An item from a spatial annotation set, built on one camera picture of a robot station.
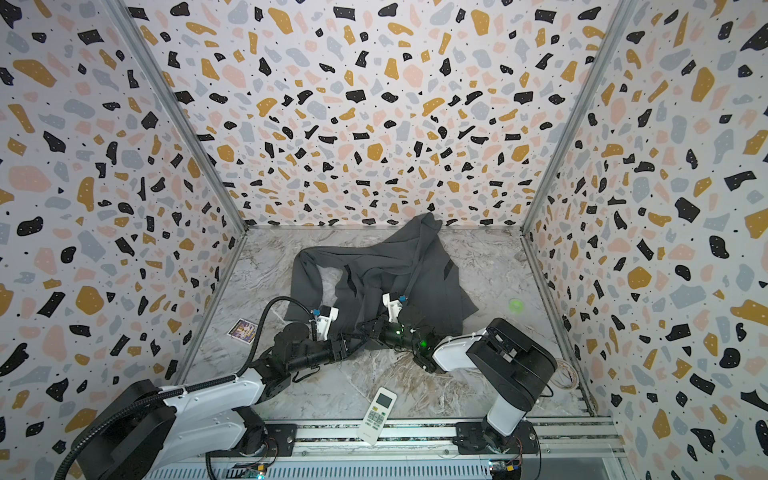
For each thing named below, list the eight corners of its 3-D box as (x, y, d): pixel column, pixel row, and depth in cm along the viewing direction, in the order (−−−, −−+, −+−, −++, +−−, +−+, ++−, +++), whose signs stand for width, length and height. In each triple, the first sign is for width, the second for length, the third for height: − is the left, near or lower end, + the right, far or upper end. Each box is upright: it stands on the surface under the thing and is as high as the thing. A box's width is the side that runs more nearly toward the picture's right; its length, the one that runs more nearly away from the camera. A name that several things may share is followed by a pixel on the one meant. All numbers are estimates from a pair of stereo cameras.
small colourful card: (229, 336, 94) (225, 332, 92) (241, 321, 97) (238, 317, 95) (250, 345, 92) (247, 341, 90) (262, 329, 96) (259, 325, 94)
